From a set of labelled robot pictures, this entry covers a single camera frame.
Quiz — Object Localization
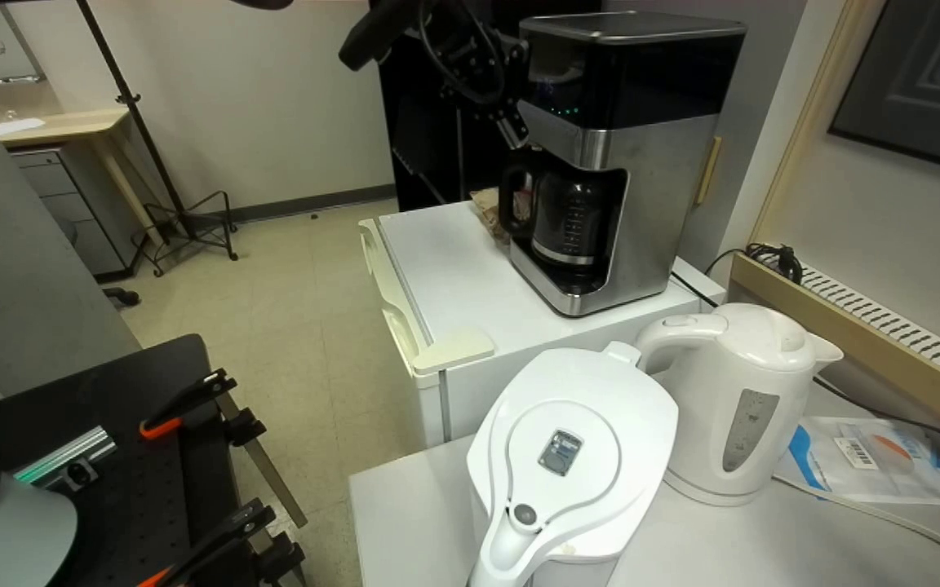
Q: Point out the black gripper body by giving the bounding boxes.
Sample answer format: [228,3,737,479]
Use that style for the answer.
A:
[417,0,526,109]

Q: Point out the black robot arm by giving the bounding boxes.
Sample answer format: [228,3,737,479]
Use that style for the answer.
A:
[339,0,527,150]

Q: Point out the glass coffee carafe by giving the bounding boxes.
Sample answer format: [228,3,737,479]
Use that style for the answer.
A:
[499,163,606,266]

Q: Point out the black and silver coffee machine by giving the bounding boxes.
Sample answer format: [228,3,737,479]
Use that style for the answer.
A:
[499,8,744,316]

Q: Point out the white mini fridge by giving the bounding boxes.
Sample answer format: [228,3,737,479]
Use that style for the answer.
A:
[358,201,724,447]

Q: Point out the black tripod stand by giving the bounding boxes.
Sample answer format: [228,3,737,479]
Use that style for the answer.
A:
[75,0,239,278]

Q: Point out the white water filter pitcher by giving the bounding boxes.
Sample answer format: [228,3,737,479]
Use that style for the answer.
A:
[466,341,680,587]

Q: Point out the white electric kettle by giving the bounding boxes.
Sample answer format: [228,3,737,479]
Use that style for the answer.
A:
[637,304,843,505]

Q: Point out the grey filing cabinet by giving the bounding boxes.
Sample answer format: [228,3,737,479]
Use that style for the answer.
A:
[14,145,141,281]

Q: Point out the dark framed picture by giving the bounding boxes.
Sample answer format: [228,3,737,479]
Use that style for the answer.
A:
[831,0,940,163]

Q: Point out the wooden desk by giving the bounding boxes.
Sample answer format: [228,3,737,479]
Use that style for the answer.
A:
[0,103,163,249]

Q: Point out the blue and white plastic packet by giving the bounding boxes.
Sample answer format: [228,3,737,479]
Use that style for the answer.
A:
[787,418,940,505]

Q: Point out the black power cable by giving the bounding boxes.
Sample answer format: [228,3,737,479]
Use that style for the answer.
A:
[669,240,806,314]

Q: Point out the upper orange-handled clamp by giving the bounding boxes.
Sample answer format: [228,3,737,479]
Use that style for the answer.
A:
[136,369,265,447]

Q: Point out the orange-handled clamp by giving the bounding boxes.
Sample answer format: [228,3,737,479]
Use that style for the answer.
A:
[136,369,265,447]
[136,499,304,587]

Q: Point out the grey kettle cord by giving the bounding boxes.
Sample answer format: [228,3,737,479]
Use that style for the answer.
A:
[770,474,940,584]

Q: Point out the wall radiator grille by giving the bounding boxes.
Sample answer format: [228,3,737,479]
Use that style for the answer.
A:
[744,244,940,369]

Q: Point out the lower orange-handled clamp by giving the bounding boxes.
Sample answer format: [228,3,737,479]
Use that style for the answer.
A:
[136,499,304,587]

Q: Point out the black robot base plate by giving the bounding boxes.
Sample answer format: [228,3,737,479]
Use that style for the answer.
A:
[0,334,239,587]

